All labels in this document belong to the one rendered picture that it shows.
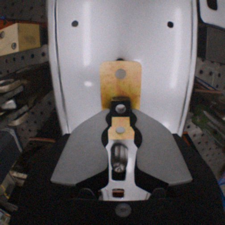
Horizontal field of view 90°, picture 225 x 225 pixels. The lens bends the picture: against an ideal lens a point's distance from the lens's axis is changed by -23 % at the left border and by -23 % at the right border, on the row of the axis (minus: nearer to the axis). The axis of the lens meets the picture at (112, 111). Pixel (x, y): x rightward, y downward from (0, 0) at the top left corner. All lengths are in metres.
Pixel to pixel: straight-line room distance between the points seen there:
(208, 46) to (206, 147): 0.64
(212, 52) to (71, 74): 0.23
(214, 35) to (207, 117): 0.14
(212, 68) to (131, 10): 0.48
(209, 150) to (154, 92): 0.70
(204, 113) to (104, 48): 0.19
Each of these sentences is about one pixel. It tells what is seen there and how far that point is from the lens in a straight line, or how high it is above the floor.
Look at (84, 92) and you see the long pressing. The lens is 0.22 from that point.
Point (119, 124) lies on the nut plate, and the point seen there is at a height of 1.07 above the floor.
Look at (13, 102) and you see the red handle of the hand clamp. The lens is 0.20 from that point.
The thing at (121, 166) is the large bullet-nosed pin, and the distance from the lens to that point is 0.24.
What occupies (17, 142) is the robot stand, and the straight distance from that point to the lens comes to 0.84.
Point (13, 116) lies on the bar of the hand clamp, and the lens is 0.19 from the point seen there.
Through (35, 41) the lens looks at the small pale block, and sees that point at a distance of 0.20.
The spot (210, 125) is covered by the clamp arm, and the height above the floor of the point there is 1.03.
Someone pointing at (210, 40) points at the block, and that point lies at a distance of 0.27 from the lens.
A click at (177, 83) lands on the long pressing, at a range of 0.23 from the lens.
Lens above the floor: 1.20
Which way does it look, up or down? 62 degrees down
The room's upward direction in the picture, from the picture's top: 175 degrees counter-clockwise
